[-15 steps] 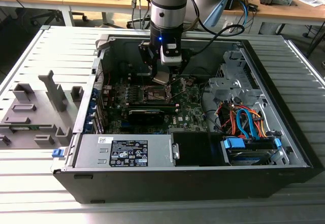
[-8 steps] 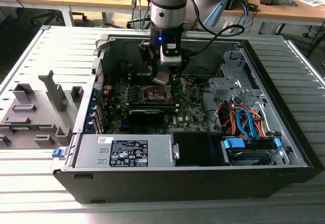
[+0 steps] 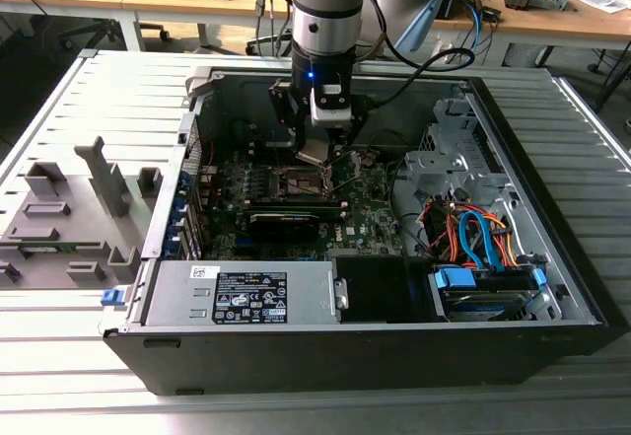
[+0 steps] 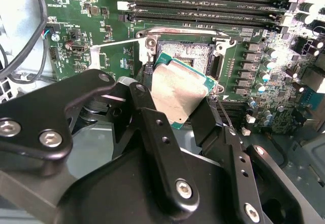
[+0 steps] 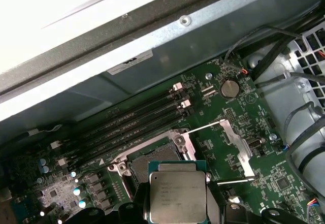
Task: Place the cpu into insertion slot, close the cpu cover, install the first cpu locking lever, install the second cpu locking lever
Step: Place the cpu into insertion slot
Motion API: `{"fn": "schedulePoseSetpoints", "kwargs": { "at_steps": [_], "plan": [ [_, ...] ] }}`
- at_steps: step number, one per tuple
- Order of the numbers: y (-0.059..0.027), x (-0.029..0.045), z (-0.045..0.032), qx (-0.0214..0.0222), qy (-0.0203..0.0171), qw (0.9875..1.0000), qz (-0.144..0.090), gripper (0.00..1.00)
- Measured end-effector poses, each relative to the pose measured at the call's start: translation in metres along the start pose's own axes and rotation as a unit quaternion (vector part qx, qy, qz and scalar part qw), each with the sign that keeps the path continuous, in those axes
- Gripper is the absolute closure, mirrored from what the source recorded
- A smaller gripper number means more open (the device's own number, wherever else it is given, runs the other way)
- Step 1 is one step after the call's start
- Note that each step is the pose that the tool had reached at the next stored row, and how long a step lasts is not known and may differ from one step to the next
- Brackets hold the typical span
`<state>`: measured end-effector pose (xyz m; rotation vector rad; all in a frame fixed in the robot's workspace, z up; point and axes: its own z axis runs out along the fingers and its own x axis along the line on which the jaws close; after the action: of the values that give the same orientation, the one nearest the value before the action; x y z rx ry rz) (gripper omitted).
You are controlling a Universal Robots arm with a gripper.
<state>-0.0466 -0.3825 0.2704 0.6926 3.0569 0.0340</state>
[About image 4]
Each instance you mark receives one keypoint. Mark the silver CPU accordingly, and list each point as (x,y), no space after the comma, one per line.
(177,92)

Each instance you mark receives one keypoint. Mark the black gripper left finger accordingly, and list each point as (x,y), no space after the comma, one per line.
(38,112)

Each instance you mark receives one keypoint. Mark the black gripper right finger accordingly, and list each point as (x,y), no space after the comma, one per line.
(208,122)

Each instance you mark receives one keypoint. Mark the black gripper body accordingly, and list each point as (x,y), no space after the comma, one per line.
(122,196)

